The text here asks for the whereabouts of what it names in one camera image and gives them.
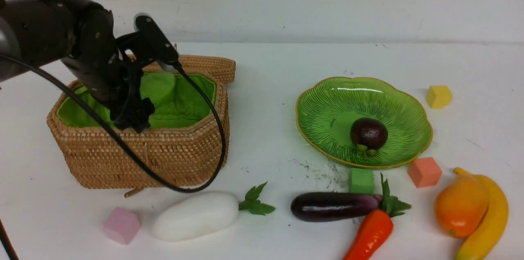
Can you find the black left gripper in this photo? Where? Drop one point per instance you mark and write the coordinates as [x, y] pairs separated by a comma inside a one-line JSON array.
[[96, 62]]

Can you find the white radish with green leaves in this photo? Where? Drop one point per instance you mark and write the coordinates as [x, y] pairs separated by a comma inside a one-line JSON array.
[[203, 214]]

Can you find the purple eggplant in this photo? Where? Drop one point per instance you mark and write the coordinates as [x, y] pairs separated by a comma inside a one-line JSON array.
[[333, 206]]

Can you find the dark purple mangosteen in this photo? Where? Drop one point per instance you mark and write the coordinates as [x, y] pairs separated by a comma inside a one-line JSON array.
[[368, 135]]

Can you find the orange carrot with green top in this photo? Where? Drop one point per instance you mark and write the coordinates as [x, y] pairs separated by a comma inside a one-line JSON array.
[[377, 226]]

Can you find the orange mango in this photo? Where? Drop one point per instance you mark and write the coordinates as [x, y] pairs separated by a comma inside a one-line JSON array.
[[460, 207]]

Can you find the yellow banana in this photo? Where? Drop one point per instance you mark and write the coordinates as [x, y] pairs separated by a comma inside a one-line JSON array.
[[478, 245]]

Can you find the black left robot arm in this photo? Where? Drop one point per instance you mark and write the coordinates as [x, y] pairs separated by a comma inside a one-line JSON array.
[[38, 32]]

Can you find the woven wicker basket green lining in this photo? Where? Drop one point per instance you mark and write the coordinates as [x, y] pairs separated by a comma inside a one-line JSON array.
[[183, 144]]

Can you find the woven wicker basket lid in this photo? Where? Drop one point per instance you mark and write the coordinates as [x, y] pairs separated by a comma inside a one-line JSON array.
[[220, 68]]

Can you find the pink foam cube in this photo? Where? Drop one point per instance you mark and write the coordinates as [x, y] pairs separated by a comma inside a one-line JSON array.
[[122, 226]]

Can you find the green leaf-shaped glass plate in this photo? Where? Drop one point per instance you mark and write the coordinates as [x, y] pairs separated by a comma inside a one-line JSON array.
[[326, 112]]

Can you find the green foam cube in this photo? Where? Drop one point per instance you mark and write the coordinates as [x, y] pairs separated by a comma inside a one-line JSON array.
[[361, 181]]

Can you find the orange foam cube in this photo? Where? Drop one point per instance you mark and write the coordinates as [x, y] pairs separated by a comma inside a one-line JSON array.
[[424, 172]]

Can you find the yellow foam cube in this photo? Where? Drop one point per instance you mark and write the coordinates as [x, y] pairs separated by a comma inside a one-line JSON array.
[[438, 96]]

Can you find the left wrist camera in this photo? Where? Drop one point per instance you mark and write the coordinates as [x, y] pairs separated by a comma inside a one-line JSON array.
[[148, 44]]

